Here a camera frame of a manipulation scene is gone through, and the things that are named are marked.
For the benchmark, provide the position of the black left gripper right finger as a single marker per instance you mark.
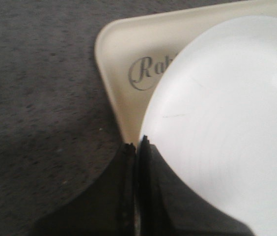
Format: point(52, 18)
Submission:
point(168, 207)

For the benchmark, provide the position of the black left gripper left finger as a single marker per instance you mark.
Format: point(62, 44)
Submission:
point(105, 208)

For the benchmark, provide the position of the white round plate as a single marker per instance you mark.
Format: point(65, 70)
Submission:
point(213, 117)

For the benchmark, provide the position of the cream rabbit serving tray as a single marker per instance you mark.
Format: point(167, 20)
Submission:
point(133, 53)

